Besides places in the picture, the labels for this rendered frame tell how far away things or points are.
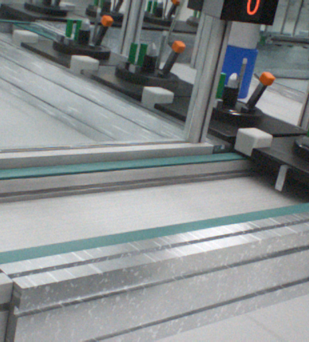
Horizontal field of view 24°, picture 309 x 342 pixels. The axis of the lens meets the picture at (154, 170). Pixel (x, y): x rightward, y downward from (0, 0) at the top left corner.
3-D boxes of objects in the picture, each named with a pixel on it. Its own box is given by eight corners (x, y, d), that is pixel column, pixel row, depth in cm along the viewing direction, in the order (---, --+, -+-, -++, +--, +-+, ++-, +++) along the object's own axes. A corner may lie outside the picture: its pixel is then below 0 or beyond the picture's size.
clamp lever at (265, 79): (255, 110, 135) (275, 78, 131) (248, 110, 133) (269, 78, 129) (244, 98, 137) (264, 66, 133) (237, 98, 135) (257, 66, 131)
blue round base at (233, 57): (257, 99, 219) (269, 51, 215) (223, 99, 209) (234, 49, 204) (221, 85, 230) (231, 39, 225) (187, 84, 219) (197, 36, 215)
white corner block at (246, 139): (268, 157, 122) (274, 135, 121) (251, 159, 119) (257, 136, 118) (248, 148, 126) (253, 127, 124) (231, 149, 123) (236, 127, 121)
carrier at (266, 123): (307, 141, 140) (325, 79, 136) (225, 147, 123) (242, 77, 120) (220, 105, 156) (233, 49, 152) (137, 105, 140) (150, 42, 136)
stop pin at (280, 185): (285, 191, 115) (291, 167, 113) (280, 191, 114) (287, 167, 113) (278, 188, 116) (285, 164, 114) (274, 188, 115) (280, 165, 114)
